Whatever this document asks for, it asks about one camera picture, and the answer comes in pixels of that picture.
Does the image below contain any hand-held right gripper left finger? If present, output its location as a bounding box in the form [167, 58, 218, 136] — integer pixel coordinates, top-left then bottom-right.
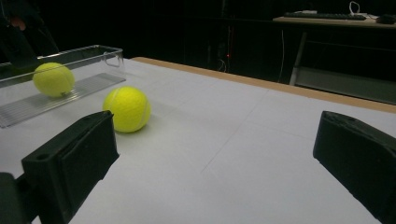
[21, 109, 120, 224]

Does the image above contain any black keyboard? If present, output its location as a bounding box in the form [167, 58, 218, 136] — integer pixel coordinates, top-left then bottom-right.
[283, 11, 368, 21]

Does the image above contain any black computer mouse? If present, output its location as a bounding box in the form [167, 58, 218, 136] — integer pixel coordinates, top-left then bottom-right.
[375, 13, 396, 25]

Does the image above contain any white table cover sheet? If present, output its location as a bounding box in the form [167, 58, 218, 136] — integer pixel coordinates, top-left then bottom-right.
[0, 58, 396, 224]

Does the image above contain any white looped cable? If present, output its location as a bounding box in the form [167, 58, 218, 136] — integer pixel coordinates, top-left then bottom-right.
[348, 0, 362, 16]

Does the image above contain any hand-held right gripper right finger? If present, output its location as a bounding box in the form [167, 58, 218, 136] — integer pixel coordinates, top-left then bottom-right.
[312, 110, 396, 224]

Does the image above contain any clear plastic container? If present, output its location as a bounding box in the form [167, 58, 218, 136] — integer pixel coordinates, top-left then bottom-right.
[0, 44, 127, 129]

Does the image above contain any white-framed desk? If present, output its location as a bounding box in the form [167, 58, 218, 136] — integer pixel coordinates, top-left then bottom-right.
[272, 15, 396, 105]

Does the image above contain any yellow tennis ball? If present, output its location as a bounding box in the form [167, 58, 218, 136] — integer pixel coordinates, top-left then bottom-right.
[102, 85, 152, 133]
[32, 62, 76, 98]

